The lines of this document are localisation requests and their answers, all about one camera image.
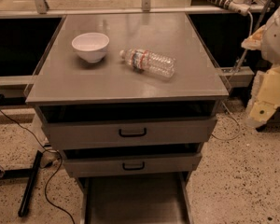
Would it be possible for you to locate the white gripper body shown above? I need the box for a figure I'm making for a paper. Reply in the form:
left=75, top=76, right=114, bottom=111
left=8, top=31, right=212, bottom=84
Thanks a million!
left=261, top=6, right=280, bottom=64

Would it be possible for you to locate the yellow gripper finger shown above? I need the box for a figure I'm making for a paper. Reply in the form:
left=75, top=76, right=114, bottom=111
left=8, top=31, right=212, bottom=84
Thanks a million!
left=245, top=65, right=280, bottom=128
left=241, top=25, right=265, bottom=50

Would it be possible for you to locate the clear plastic water bottle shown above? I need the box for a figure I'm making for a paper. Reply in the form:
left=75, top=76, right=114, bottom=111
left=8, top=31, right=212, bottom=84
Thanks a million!
left=119, top=49, right=175, bottom=78

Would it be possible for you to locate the grey drawer cabinet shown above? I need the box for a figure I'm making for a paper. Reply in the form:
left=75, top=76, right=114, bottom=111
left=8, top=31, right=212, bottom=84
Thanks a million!
left=26, top=13, right=228, bottom=224

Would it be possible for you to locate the grey open bottom drawer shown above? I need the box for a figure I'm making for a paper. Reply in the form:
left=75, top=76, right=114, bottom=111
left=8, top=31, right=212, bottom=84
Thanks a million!
left=79, top=173, right=194, bottom=224

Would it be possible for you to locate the grey middle drawer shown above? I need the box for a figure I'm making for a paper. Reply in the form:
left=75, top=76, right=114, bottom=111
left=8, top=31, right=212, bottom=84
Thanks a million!
left=63, top=153, right=202, bottom=177

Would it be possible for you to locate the grey top drawer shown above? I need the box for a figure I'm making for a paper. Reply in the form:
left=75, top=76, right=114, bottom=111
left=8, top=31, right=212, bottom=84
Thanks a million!
left=43, top=117, right=217, bottom=150

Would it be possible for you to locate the white power strip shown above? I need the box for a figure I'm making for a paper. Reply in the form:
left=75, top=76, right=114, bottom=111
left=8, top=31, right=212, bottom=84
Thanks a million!
left=207, top=0, right=250, bottom=16

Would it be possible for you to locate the white ceramic bowl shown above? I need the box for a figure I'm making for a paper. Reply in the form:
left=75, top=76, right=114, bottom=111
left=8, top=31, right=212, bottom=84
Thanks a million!
left=72, top=33, right=109, bottom=63

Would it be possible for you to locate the white power cable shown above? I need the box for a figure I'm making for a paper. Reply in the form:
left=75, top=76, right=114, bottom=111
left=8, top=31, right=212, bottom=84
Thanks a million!
left=231, top=11, right=255, bottom=77

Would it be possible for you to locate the black middle drawer handle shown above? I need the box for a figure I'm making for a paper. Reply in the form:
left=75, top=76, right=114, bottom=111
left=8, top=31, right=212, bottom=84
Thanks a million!
left=122, top=162, right=146, bottom=171

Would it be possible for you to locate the black drawer handle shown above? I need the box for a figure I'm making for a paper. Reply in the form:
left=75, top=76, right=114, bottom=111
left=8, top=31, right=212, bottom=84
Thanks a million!
left=119, top=128, right=147, bottom=138
left=122, top=162, right=146, bottom=171

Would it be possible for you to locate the black top drawer handle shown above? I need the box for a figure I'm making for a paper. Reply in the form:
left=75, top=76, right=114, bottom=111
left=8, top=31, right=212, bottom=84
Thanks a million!
left=119, top=128, right=147, bottom=138

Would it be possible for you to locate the metal frame rail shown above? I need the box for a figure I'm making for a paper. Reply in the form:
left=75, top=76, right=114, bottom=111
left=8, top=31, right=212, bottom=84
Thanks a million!
left=0, top=0, right=272, bottom=20

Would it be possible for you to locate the black floor cable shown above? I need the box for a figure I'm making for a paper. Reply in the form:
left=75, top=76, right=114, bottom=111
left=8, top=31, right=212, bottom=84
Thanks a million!
left=0, top=106, right=77, bottom=224

